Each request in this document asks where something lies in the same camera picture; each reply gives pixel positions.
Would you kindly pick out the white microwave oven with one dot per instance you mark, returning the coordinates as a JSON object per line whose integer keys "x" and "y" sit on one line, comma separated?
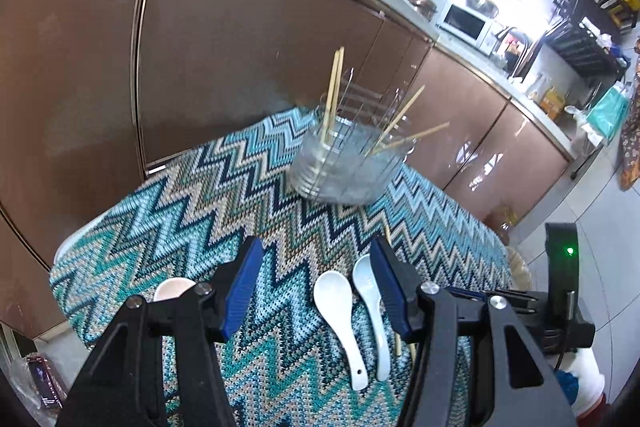
{"x": 465, "y": 24}

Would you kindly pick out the steel bowl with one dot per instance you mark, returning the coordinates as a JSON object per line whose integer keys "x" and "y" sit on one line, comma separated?
{"x": 482, "y": 4}

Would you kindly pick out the brown floral apron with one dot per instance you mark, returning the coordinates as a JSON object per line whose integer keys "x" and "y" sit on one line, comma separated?
{"x": 631, "y": 142}

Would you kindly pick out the light blue ceramic spoon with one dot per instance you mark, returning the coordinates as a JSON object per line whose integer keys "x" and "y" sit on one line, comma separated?
{"x": 367, "y": 279}

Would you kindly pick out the clear plastic utensil holder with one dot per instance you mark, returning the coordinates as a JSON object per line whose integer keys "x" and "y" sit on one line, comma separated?
{"x": 345, "y": 177}

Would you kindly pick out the person's right hand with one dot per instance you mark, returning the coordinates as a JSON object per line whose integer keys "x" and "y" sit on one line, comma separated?
{"x": 585, "y": 377}

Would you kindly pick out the zigzag knit table cloth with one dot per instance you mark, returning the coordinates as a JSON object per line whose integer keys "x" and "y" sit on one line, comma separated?
{"x": 200, "y": 207}

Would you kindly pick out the yellow roll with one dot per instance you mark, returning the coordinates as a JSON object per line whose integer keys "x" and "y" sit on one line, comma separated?
{"x": 631, "y": 2}

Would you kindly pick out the teal bag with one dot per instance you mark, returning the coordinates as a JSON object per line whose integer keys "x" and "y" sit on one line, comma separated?
{"x": 607, "y": 114}

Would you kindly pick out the white ceramic spoon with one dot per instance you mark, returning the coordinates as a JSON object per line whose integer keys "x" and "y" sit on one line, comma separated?
{"x": 332, "y": 294}

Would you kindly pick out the rose gold base cabinets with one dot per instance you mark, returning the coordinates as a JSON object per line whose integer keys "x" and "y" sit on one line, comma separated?
{"x": 225, "y": 57}

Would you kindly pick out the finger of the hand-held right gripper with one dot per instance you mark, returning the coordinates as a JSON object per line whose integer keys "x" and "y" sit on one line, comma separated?
{"x": 525, "y": 302}

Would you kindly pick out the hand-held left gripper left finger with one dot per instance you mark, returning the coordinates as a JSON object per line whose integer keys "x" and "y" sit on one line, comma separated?
{"x": 242, "y": 292}

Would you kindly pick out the black dish rack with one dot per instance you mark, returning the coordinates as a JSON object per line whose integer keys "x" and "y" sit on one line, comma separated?
{"x": 585, "y": 42}

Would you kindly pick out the yellow bottle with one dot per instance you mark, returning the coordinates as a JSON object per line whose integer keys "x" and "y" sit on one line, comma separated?
{"x": 550, "y": 102}

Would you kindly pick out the spray bottle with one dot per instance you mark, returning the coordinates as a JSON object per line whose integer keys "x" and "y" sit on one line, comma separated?
{"x": 535, "y": 86}

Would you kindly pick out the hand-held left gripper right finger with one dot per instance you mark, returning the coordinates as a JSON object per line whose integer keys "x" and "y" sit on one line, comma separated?
{"x": 392, "y": 292}

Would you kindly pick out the clear plastic bag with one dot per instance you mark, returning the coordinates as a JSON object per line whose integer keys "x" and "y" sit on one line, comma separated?
{"x": 30, "y": 387}

